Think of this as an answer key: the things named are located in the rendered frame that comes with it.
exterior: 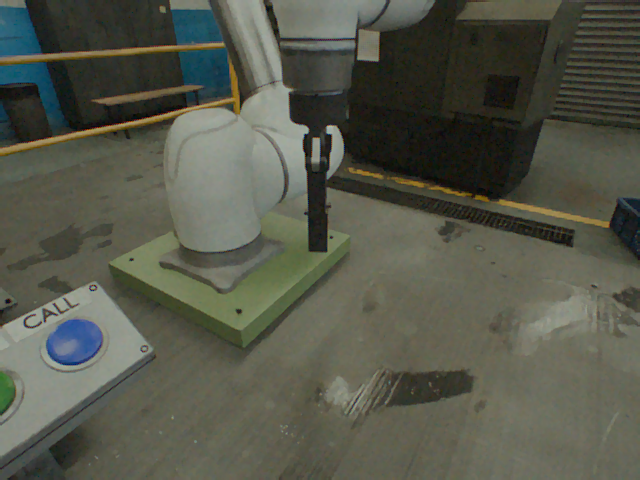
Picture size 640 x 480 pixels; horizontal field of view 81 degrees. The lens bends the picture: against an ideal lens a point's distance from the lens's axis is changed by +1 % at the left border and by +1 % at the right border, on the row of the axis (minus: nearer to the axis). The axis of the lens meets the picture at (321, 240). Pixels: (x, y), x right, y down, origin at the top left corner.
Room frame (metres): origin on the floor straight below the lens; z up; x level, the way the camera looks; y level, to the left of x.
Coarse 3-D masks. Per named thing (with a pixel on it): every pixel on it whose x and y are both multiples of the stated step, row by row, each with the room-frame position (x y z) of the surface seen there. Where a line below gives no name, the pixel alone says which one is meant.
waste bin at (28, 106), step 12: (12, 84) 4.59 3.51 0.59; (24, 84) 4.62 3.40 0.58; (36, 84) 4.56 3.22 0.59; (0, 96) 4.29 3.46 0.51; (12, 96) 4.29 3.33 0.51; (24, 96) 4.34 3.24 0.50; (36, 96) 4.47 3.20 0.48; (12, 108) 4.29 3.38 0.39; (24, 108) 4.33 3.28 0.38; (36, 108) 4.42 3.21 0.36; (12, 120) 4.30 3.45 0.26; (24, 120) 4.31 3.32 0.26; (36, 120) 4.38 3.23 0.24; (24, 132) 4.30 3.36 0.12; (36, 132) 4.35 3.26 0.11; (48, 132) 4.47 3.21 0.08
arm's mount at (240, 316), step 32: (288, 224) 0.76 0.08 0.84; (128, 256) 0.63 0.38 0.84; (288, 256) 0.63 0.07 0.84; (320, 256) 0.63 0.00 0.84; (160, 288) 0.52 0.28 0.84; (192, 288) 0.52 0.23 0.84; (256, 288) 0.52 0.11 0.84; (288, 288) 0.52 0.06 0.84; (192, 320) 0.48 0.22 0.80; (224, 320) 0.44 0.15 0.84; (256, 320) 0.45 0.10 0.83
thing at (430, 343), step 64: (0, 192) 1.03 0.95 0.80; (64, 192) 1.03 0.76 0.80; (128, 192) 1.03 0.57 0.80; (0, 256) 0.69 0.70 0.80; (64, 256) 0.69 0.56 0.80; (384, 256) 0.69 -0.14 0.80; (448, 256) 0.69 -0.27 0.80; (512, 256) 0.69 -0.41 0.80; (576, 256) 0.69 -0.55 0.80; (320, 320) 0.48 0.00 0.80; (384, 320) 0.48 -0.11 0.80; (448, 320) 0.49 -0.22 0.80; (512, 320) 0.49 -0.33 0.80; (576, 320) 0.49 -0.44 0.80; (192, 384) 0.35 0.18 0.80; (256, 384) 0.35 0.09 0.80; (320, 384) 0.35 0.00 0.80; (384, 384) 0.35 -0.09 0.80; (448, 384) 0.35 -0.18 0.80; (512, 384) 0.35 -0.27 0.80; (576, 384) 0.36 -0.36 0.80; (64, 448) 0.26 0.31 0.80; (128, 448) 0.26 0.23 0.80; (192, 448) 0.26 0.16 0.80; (256, 448) 0.26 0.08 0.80; (320, 448) 0.26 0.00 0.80; (384, 448) 0.26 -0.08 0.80; (448, 448) 0.26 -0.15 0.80; (512, 448) 0.26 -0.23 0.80; (576, 448) 0.26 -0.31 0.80
